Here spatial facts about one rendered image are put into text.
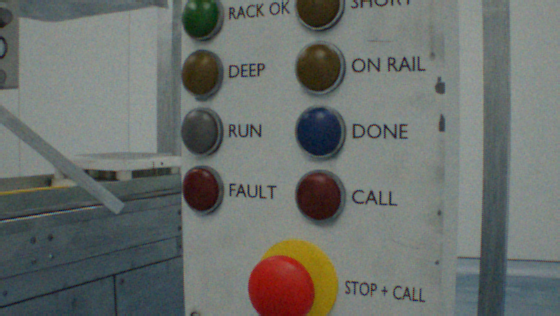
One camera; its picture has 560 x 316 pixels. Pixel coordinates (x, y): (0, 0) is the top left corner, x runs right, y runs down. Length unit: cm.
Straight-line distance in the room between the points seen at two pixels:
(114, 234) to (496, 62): 94
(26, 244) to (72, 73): 422
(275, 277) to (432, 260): 9
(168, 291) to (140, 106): 345
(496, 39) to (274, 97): 118
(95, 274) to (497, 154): 94
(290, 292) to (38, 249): 85
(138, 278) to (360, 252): 111
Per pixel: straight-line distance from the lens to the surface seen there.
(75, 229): 121
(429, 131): 33
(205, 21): 39
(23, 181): 146
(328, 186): 34
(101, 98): 510
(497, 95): 150
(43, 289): 122
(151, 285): 147
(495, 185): 150
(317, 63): 34
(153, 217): 138
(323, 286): 36
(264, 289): 35
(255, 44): 37
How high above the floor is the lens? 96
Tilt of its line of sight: 3 degrees down
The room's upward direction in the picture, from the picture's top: straight up
